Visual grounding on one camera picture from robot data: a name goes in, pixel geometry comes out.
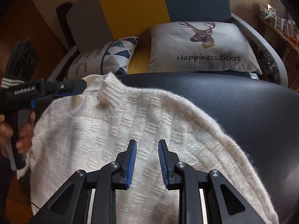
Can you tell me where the wooden desk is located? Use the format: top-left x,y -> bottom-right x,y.
256,3 -> 299,54

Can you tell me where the person's left hand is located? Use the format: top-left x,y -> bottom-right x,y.
0,111 -> 36,156

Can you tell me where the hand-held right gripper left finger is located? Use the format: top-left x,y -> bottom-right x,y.
30,139 -> 137,224

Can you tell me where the white knit sweater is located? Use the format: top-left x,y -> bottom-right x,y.
17,72 -> 279,224

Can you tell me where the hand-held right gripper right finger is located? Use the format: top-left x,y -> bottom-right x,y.
158,139 -> 269,224

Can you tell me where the geometric print pillow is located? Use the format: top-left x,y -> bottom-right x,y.
67,36 -> 140,82

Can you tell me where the grey deer print pillow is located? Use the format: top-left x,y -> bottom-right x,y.
147,21 -> 262,75

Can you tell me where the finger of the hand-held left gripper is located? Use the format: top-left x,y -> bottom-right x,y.
54,90 -> 84,99
58,79 -> 88,94

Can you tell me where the grey yellow blue sofa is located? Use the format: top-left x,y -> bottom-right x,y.
49,0 -> 290,87

